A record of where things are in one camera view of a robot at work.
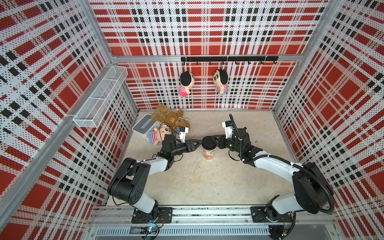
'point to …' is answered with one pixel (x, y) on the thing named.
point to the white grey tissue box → (146, 124)
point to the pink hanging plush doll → (187, 80)
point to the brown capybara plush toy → (163, 114)
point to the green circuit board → (149, 230)
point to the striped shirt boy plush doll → (157, 135)
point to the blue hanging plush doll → (220, 79)
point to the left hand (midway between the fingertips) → (203, 142)
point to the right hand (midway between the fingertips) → (214, 137)
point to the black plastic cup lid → (208, 143)
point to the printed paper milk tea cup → (209, 154)
